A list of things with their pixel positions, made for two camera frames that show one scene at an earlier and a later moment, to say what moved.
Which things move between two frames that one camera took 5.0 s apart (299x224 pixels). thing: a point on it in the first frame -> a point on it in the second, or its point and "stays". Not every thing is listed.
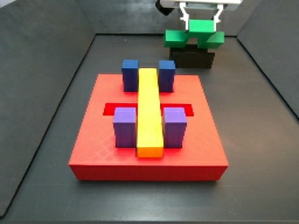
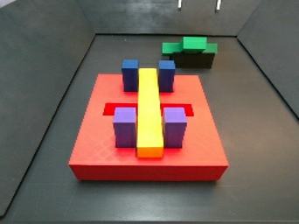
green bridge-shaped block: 200,29 -> 190,45
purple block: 173,123 stays
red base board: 97,161 stays
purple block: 124,123 stays
